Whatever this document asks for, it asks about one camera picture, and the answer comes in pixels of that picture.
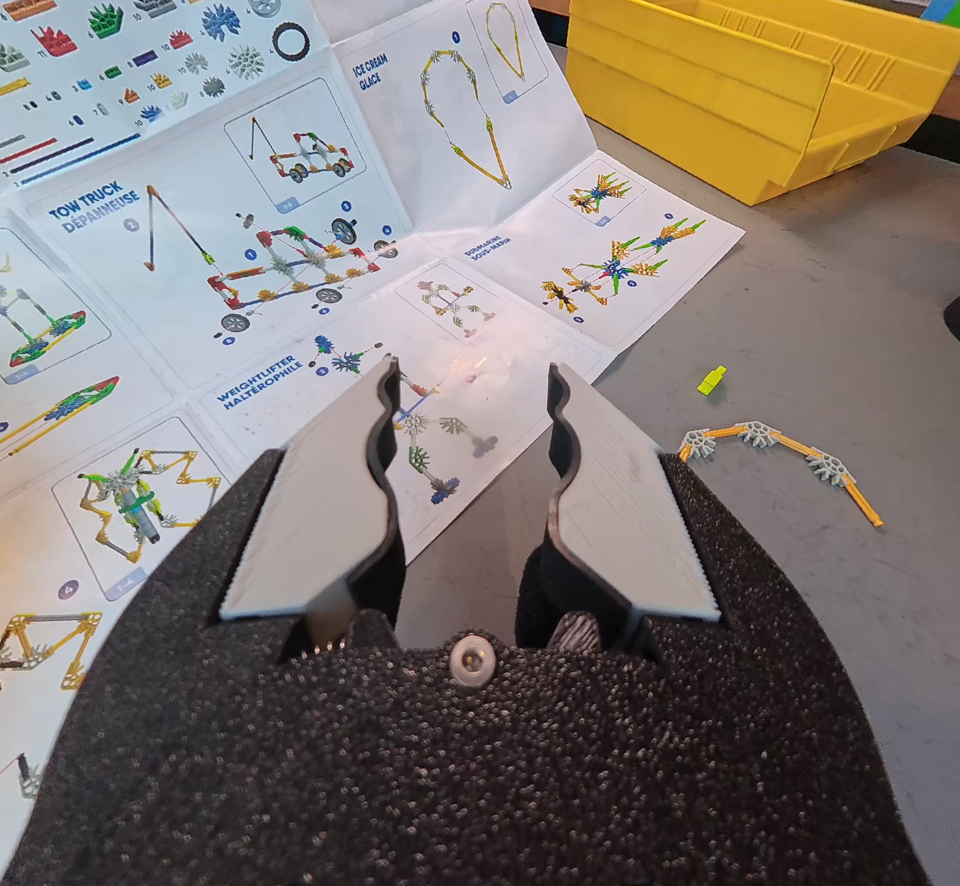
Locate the grey snowflake connector piece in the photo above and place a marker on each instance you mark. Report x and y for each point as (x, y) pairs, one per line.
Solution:
(697, 443)
(830, 467)
(757, 434)

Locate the yellow plastic box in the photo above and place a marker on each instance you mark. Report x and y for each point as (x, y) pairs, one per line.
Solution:
(675, 83)

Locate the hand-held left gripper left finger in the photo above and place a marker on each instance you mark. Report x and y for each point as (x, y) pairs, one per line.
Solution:
(315, 526)

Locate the white building instruction sheet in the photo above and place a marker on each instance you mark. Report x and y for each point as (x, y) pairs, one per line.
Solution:
(420, 173)

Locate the short yellow rod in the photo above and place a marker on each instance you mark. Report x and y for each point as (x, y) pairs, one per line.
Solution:
(791, 445)
(724, 434)
(864, 505)

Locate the lime green short rod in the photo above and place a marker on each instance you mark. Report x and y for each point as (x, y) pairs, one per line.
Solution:
(711, 380)

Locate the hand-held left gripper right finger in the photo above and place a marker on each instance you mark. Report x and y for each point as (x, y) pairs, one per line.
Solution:
(637, 526)

